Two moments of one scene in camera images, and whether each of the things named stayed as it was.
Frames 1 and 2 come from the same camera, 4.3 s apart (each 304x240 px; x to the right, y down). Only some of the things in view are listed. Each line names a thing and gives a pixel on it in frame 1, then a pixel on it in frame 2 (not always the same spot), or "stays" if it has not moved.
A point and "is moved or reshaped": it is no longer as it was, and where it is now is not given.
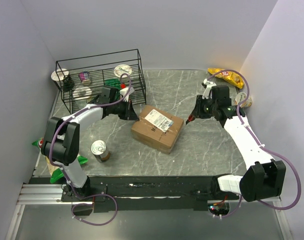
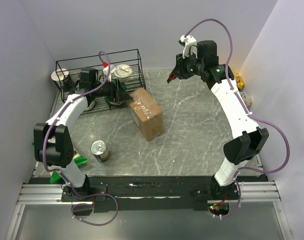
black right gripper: x=198 y=112 -> x=179 y=67
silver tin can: x=98 y=147 stays
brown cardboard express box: x=157 y=129 is moved or reshaped
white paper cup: x=58 y=75 stays
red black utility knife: x=190 y=118 -> x=172 y=76
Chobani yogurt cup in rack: x=121 y=69 stays
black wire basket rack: x=120 y=73 stays
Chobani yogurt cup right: x=241 y=96 stays
